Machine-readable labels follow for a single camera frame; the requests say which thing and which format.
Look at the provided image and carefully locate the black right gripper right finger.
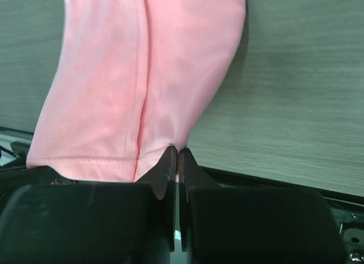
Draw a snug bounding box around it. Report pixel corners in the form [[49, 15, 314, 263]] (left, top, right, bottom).
[[177, 148, 347, 263]]

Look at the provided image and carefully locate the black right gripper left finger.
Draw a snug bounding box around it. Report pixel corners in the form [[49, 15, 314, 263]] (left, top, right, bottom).
[[1, 146, 177, 263]]

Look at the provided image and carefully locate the pink t shirt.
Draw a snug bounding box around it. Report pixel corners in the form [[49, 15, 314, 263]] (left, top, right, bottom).
[[26, 0, 246, 182]]

